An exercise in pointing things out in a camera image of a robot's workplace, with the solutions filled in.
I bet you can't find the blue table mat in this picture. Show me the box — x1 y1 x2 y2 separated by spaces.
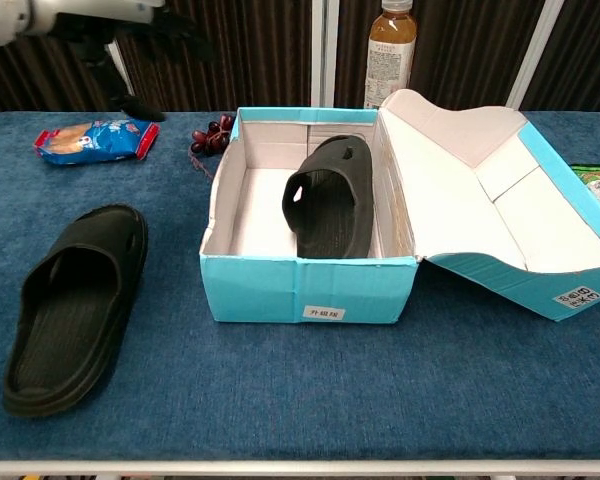
0 110 600 464

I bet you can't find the black rubber slipper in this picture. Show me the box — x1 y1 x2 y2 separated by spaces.
2 202 150 419
280 133 376 260

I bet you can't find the light blue shoe box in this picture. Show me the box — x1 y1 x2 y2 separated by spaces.
198 88 600 326

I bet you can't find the blue snack bag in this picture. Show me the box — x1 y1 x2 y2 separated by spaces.
33 118 161 165

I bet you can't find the purple grape bunch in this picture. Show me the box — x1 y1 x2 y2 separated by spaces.
187 113 239 179

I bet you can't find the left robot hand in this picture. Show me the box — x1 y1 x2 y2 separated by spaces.
49 0 216 124

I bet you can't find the tea bottle white label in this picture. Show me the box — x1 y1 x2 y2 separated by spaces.
363 0 418 110

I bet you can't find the dark pleated partition curtain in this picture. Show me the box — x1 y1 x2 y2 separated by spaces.
529 0 600 112
0 29 126 119
129 0 314 112
334 0 524 112

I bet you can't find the white partition frame post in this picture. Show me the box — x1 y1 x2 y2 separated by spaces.
104 39 140 112
307 0 339 109
507 0 564 110

